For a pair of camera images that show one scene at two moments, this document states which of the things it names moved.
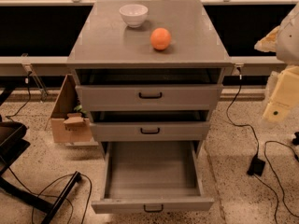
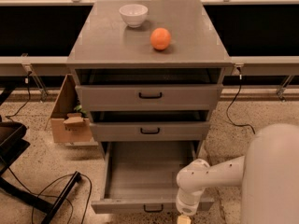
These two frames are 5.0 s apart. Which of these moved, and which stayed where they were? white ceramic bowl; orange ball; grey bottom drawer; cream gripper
Moved: cream gripper
Stayed: orange ball; white ceramic bowl; grey bottom drawer
